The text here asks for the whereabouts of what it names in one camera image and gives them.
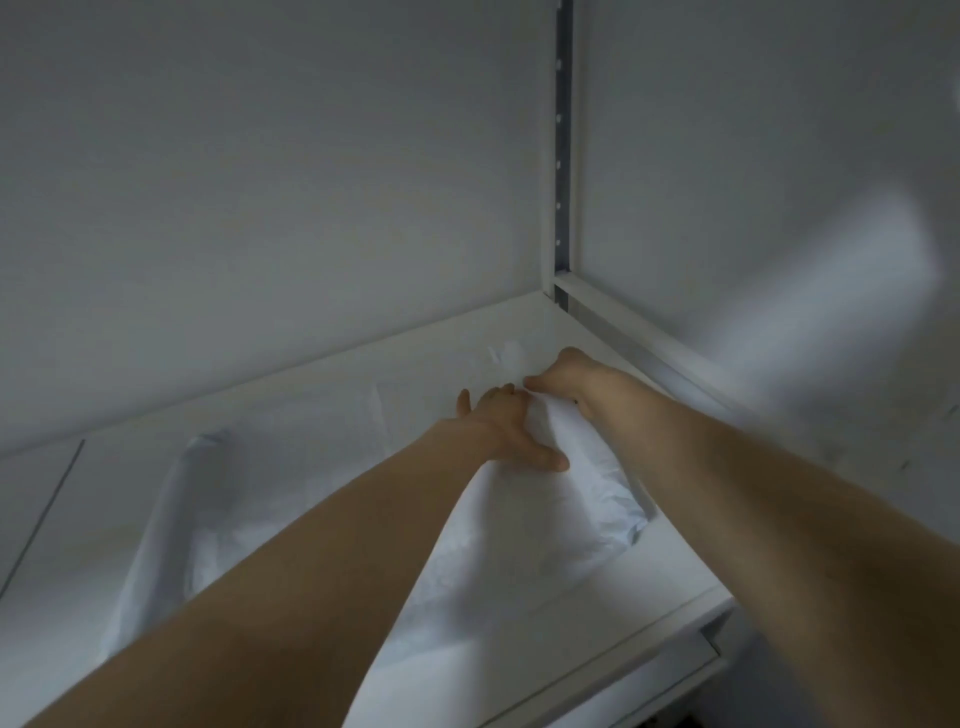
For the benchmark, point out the person's left hand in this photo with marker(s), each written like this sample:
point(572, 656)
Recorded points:
point(504, 426)

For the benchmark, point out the person's right hand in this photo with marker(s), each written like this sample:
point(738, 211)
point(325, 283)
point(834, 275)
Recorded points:
point(576, 379)

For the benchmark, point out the person's left little finger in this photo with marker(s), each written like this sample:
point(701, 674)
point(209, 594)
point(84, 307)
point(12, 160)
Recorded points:
point(463, 403)

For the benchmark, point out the person's right thumb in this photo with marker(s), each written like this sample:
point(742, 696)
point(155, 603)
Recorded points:
point(538, 382)

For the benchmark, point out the person's left thumb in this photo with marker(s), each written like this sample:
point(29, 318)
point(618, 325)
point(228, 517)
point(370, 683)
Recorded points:
point(546, 454)

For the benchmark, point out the white pillow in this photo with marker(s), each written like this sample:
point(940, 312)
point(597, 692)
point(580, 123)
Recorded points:
point(525, 525)

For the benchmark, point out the person's left forearm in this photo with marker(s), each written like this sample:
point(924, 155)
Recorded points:
point(300, 585)

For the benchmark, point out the person's right forearm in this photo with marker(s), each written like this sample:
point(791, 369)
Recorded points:
point(787, 540)

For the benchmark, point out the white wardrobe shelf board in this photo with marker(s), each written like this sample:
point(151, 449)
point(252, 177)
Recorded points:
point(600, 622)

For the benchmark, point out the white lower shelf board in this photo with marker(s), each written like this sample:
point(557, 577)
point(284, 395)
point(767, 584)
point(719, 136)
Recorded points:
point(645, 679)

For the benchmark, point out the grey perforated metal rail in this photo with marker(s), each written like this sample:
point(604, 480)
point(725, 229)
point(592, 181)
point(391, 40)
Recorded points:
point(562, 150)

